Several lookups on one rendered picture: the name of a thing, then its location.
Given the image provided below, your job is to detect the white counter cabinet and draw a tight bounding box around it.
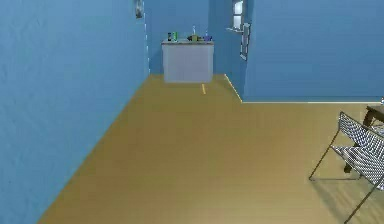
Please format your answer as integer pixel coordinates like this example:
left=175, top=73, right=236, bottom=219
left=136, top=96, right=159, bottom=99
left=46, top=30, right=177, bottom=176
left=161, top=39, right=215, bottom=84

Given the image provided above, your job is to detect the bright window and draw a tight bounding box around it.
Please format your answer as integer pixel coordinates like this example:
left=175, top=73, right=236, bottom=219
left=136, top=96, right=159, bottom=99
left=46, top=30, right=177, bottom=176
left=226, top=0, right=248, bottom=33

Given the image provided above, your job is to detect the wire mesh chair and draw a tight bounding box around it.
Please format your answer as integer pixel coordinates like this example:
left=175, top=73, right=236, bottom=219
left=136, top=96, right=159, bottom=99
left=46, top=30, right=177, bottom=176
left=308, top=111, right=384, bottom=224

